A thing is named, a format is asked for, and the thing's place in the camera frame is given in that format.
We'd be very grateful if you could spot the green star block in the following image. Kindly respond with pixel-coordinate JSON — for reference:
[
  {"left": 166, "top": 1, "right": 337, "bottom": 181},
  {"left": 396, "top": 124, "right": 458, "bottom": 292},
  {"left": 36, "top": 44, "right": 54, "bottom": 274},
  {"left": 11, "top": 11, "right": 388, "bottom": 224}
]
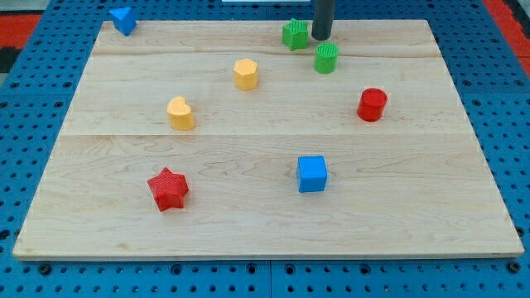
[{"left": 282, "top": 18, "right": 309, "bottom": 51}]

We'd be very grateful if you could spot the red star block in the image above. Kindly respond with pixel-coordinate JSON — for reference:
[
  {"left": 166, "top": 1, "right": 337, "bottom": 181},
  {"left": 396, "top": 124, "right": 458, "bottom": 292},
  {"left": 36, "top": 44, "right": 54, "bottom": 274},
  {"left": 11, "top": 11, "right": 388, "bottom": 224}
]
[{"left": 147, "top": 167, "right": 189, "bottom": 212}]

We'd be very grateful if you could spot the blue cube block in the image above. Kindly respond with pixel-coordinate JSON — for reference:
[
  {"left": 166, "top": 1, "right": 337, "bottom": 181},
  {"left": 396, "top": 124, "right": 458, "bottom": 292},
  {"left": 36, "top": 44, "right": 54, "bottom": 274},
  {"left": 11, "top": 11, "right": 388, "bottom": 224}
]
[{"left": 296, "top": 156, "right": 327, "bottom": 193}]

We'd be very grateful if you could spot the light wooden board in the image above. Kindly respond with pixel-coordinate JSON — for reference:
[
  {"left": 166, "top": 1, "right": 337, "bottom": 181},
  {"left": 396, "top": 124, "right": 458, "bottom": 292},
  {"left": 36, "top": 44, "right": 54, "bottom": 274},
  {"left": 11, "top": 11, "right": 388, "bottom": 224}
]
[{"left": 13, "top": 20, "right": 524, "bottom": 261}]

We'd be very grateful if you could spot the yellow hexagon block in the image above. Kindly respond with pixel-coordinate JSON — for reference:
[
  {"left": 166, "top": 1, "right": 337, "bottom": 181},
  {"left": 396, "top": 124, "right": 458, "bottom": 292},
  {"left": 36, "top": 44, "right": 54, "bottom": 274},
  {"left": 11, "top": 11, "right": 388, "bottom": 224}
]
[{"left": 233, "top": 58, "right": 258, "bottom": 90}]

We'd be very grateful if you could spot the yellow heart block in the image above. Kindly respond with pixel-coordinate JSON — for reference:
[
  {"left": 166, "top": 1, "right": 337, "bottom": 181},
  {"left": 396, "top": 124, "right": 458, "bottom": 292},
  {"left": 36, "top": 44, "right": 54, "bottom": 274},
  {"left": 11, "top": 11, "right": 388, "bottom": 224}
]
[{"left": 166, "top": 96, "right": 195, "bottom": 131}]

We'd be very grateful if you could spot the green cylinder block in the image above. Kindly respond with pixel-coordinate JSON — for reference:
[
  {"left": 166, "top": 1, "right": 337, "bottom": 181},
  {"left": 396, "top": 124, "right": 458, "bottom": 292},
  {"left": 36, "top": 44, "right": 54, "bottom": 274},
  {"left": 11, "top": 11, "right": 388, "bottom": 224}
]
[{"left": 314, "top": 42, "right": 339, "bottom": 74}]

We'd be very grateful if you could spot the red cylinder block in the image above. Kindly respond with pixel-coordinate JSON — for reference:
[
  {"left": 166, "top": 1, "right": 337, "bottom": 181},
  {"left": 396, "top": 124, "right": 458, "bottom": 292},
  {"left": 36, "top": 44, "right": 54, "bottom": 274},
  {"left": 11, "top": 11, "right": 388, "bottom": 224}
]
[{"left": 357, "top": 88, "right": 388, "bottom": 122}]

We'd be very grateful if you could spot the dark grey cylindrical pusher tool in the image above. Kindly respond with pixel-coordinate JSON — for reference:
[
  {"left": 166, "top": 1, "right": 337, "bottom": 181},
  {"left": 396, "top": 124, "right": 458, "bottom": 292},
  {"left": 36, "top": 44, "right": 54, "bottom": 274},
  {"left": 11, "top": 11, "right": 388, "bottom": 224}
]
[{"left": 311, "top": 0, "right": 336, "bottom": 41}]

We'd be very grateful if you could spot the blue triangle block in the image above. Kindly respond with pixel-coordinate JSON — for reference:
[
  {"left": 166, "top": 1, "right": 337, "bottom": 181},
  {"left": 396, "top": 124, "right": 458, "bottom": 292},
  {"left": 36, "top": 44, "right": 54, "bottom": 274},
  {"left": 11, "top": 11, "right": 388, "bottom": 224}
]
[{"left": 109, "top": 7, "right": 137, "bottom": 36}]

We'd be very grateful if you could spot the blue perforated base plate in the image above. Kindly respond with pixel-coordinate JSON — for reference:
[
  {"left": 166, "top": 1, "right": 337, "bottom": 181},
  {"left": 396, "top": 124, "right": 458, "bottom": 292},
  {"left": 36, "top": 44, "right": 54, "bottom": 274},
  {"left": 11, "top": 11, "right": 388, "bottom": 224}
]
[{"left": 1, "top": 0, "right": 529, "bottom": 297}]

